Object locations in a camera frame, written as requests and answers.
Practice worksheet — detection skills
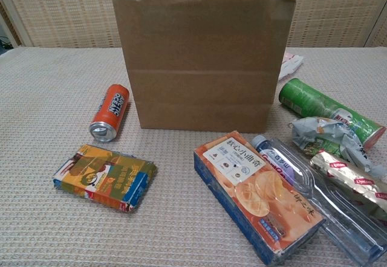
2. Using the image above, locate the clear plastic water bottle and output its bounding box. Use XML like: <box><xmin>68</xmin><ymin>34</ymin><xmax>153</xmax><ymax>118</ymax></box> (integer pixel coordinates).
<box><xmin>250</xmin><ymin>134</ymin><xmax>387</xmax><ymax>266</ymax></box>

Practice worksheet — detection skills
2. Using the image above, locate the white pink packet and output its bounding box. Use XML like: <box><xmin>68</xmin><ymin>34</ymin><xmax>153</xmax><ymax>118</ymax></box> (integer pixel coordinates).
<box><xmin>278</xmin><ymin>48</ymin><xmax>305</xmax><ymax>82</ymax></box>

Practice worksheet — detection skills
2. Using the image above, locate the silver snack bag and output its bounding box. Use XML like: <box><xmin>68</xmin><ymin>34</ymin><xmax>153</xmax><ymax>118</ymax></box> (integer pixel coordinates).
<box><xmin>290</xmin><ymin>117</ymin><xmax>387</xmax><ymax>219</ymax></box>

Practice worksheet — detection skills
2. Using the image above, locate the green chips canister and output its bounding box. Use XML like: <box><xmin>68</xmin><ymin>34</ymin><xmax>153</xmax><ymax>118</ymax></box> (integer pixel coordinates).
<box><xmin>278</xmin><ymin>78</ymin><xmax>387</xmax><ymax>150</ymax></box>

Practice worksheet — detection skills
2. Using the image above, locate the orange soda can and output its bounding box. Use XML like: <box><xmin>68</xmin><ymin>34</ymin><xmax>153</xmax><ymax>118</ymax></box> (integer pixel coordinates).
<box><xmin>88</xmin><ymin>83</ymin><xmax>131</xmax><ymax>143</ymax></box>

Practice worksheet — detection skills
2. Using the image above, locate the bamboo folding screen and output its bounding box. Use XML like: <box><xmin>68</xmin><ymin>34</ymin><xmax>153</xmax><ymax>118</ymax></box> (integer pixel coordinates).
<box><xmin>0</xmin><ymin>0</ymin><xmax>387</xmax><ymax>50</ymax></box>

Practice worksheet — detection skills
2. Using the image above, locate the colourful flat snack pack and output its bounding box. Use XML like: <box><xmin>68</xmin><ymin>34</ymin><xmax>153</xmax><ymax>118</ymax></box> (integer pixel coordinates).
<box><xmin>53</xmin><ymin>144</ymin><xmax>158</xmax><ymax>214</ymax></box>

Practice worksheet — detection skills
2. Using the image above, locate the beige woven tablecloth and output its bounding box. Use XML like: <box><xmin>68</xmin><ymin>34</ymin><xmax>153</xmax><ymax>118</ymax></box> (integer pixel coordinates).
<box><xmin>0</xmin><ymin>45</ymin><xmax>387</xmax><ymax>267</ymax></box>

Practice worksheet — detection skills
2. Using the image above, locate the brown paper bag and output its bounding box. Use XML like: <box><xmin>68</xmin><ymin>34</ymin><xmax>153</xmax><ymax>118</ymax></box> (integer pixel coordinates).
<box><xmin>111</xmin><ymin>0</ymin><xmax>296</xmax><ymax>135</ymax></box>

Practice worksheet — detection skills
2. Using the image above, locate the blue-orange cookie box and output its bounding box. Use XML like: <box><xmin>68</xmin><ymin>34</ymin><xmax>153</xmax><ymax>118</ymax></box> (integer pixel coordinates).
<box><xmin>193</xmin><ymin>130</ymin><xmax>327</xmax><ymax>266</ymax></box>

